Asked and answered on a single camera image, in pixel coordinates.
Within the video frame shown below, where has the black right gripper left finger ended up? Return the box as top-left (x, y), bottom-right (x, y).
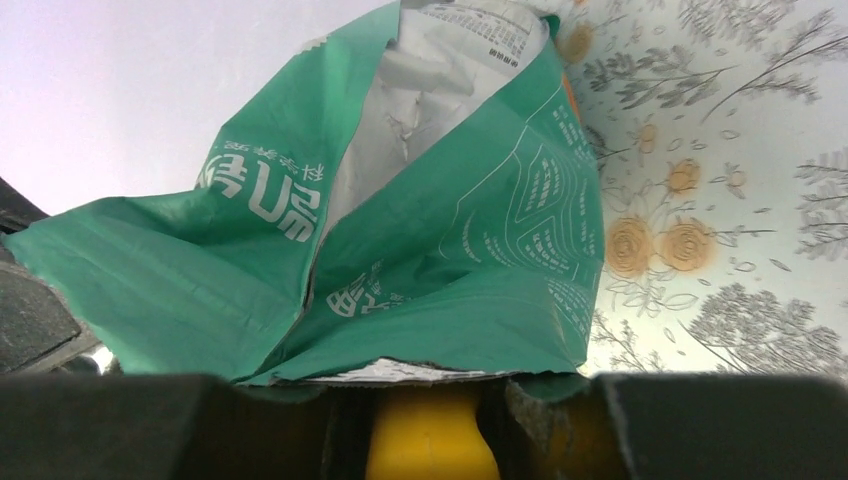
top-left (1, 374), bottom-right (374, 479)

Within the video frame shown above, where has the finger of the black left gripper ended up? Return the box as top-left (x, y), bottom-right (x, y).
top-left (0, 177), bottom-right (101, 376)

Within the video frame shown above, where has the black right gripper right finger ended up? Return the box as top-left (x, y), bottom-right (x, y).
top-left (478, 373), bottom-right (847, 479)

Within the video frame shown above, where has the orange plastic scoop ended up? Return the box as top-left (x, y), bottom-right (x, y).
top-left (365, 384), bottom-right (500, 480)

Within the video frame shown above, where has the green dog food bag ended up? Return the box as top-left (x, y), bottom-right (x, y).
top-left (3, 1), bottom-right (604, 385)

